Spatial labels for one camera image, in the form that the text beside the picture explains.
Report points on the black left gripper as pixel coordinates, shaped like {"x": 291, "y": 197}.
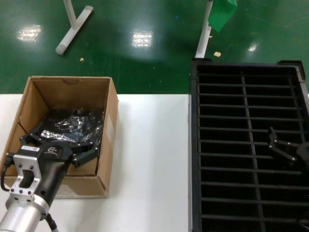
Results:
{"x": 51, "y": 169}

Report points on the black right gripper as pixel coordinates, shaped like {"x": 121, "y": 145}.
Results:
{"x": 304, "y": 153}

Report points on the grey antistatic bag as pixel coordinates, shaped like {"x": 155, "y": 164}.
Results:
{"x": 72, "y": 125}

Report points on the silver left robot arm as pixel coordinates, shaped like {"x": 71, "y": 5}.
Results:
{"x": 21, "y": 215}

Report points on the brown cardboard box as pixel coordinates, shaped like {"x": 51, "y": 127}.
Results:
{"x": 72, "y": 94}

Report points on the black slotted container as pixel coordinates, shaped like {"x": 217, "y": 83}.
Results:
{"x": 194, "y": 145}

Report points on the white table leg with foot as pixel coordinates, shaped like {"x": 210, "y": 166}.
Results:
{"x": 70, "y": 33}
{"x": 202, "y": 41}

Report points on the large yellow paper scrap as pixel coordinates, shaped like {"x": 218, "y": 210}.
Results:
{"x": 217, "y": 54}

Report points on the green tablecloth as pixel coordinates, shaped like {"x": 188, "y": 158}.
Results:
{"x": 220, "y": 14}

